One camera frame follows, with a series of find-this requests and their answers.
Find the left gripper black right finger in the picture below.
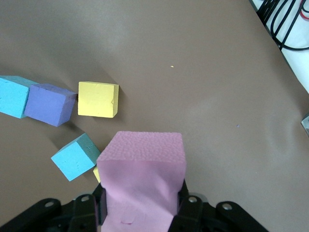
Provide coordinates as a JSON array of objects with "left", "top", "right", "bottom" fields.
[{"left": 168, "top": 179, "right": 269, "bottom": 232}]

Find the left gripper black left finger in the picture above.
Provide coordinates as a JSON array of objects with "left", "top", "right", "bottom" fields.
[{"left": 9, "top": 183, "right": 107, "bottom": 232}]

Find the pink foam cube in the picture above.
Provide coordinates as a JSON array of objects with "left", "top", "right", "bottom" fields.
[{"left": 96, "top": 131, "right": 188, "bottom": 232}]

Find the yellow foam cube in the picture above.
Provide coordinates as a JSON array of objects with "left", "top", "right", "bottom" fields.
[
  {"left": 77, "top": 81, "right": 120, "bottom": 119},
  {"left": 93, "top": 166, "right": 102, "bottom": 184}
]

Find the cyan foam cube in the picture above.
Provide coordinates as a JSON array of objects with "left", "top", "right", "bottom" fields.
[
  {"left": 0, "top": 75, "right": 41, "bottom": 119},
  {"left": 50, "top": 132, "right": 102, "bottom": 182}
]

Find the purple foam cube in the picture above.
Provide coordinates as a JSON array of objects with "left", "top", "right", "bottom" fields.
[{"left": 24, "top": 83, "right": 78, "bottom": 128}]

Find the metal table edge bracket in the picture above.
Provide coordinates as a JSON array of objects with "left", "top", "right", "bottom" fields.
[{"left": 300, "top": 115, "right": 309, "bottom": 136}]

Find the black cable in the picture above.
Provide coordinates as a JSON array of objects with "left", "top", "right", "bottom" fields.
[
  {"left": 262, "top": 0, "right": 309, "bottom": 49},
  {"left": 253, "top": 0, "right": 309, "bottom": 51}
]

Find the red cable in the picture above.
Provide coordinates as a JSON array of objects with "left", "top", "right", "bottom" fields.
[{"left": 299, "top": 0, "right": 309, "bottom": 22}]

